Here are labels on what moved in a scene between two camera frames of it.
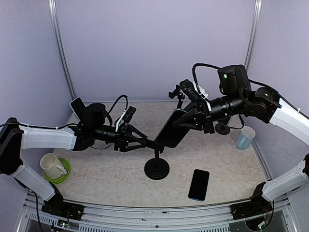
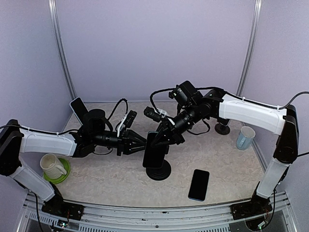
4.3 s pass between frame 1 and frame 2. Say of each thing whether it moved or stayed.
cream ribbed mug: stayed
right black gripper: moved
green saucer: stayed
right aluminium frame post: stayed
